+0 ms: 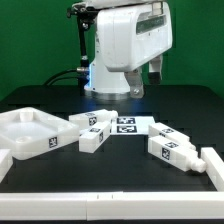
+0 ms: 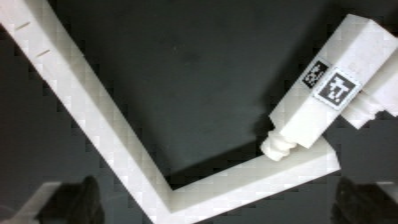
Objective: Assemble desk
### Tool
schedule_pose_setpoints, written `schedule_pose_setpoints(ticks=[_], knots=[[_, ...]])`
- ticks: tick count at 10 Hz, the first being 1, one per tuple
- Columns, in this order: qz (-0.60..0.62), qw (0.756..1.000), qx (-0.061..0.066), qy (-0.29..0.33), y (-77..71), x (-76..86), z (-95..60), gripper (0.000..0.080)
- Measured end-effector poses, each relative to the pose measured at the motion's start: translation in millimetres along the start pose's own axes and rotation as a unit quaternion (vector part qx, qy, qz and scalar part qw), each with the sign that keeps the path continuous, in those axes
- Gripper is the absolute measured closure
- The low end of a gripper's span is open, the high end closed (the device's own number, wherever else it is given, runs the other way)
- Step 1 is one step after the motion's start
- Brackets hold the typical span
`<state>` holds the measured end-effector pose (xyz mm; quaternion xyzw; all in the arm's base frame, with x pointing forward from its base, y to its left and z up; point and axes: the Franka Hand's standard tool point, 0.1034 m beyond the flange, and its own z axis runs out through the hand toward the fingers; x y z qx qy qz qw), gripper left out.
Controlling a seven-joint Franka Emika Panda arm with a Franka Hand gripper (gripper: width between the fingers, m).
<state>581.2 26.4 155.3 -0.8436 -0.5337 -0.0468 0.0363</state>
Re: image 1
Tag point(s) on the white right fence bar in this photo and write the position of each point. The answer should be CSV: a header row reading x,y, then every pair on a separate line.
x,y
214,167

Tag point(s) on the white marker sheet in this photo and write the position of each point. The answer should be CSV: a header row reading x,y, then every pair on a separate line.
x,y
131,125

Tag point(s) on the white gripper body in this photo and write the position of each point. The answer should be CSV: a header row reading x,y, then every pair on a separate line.
x,y
131,36

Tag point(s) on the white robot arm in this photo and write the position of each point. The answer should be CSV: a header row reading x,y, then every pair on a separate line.
x,y
102,83

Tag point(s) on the white front fence bar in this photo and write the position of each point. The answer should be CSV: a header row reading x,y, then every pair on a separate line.
x,y
111,206

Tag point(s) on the white square desk top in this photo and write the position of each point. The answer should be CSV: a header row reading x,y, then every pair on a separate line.
x,y
29,132

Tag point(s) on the white fence bar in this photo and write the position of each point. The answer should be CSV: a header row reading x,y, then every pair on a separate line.
x,y
6,162
111,206
214,167

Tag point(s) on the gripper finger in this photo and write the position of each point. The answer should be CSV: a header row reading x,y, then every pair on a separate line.
x,y
135,83
155,70

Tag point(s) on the white left fence bar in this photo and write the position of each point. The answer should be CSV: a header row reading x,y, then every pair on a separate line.
x,y
6,162

